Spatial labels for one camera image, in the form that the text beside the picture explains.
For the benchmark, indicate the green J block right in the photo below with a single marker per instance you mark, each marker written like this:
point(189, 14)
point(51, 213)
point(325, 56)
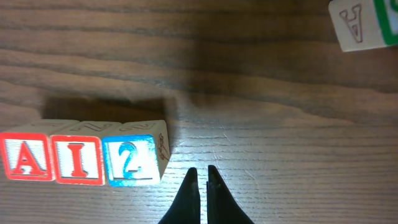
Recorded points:
point(364, 24)

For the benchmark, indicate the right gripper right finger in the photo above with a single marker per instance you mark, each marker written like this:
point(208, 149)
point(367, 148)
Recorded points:
point(221, 205)

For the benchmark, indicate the red I block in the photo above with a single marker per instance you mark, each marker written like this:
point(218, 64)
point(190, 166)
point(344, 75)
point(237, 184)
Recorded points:
point(77, 152)

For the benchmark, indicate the red A block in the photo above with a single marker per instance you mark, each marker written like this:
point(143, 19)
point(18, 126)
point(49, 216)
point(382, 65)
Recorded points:
point(26, 150)

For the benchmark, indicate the blue 2 block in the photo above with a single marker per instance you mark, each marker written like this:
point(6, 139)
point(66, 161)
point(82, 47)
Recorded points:
point(136, 153)

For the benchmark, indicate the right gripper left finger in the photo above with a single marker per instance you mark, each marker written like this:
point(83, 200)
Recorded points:
point(185, 208)

